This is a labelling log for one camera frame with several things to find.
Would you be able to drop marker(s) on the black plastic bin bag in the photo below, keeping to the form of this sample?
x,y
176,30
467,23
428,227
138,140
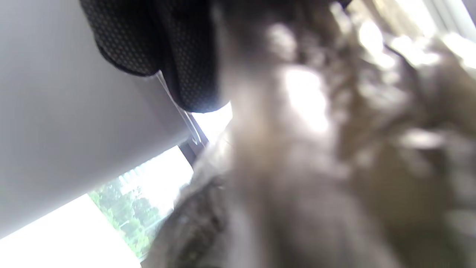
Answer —
x,y
297,149

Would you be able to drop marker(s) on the person's left hand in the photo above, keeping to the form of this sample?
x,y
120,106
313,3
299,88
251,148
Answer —
x,y
148,37

